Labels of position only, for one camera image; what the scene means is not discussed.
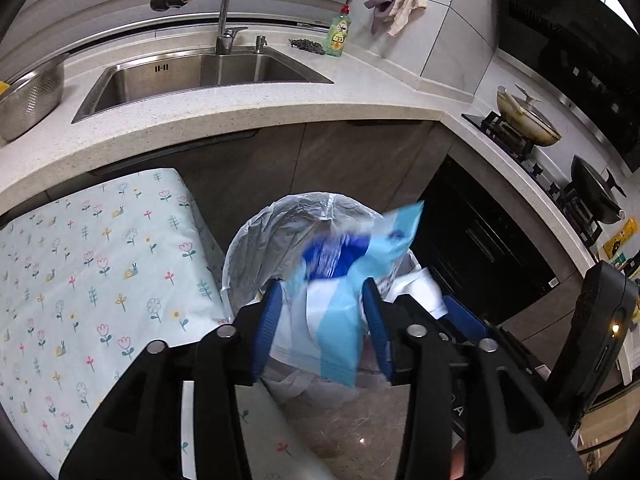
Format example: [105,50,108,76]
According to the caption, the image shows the beige hanging cloth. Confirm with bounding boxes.
[386,0,428,37]

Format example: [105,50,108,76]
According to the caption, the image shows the brown base cabinet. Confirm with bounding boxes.
[90,120,451,261]

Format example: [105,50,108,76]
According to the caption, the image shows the chrome gooseneck faucet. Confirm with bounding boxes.
[150,0,248,56]

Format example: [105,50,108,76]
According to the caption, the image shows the black gas stove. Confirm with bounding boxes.
[461,110,606,261]

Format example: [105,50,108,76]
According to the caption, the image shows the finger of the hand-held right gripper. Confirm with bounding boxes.
[440,295,551,378]

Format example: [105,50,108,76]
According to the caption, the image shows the floral print tablecloth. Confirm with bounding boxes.
[0,167,341,480]

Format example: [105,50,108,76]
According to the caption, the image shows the cream frying pan with lid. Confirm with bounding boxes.
[496,85,562,148]

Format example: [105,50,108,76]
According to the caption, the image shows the green dish soap bottle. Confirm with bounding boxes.
[326,4,351,58]

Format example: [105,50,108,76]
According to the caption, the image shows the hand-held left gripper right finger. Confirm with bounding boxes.
[361,277,588,480]

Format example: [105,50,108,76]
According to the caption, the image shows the waste bin with clear liner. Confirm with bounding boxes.
[222,191,446,406]

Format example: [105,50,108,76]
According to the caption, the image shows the grey window blind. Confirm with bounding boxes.
[0,0,358,61]

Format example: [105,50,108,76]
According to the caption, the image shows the stainless steel sink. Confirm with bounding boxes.
[71,50,335,125]

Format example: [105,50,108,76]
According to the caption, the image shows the black range hood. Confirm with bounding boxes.
[495,0,640,171]

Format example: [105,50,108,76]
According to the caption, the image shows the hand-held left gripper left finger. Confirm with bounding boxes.
[59,280,286,480]

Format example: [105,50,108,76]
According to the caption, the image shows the black built-in appliance front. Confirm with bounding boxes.
[415,157,558,328]

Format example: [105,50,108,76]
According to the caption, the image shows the black wok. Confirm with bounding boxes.
[570,155,627,226]

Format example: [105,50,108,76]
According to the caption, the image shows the dark steel wool scrubber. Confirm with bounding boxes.
[288,37,326,56]

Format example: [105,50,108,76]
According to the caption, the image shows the blue white plastic package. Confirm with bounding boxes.
[270,201,426,388]

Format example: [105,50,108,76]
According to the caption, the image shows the stainless steel colander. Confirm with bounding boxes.
[0,52,71,142]

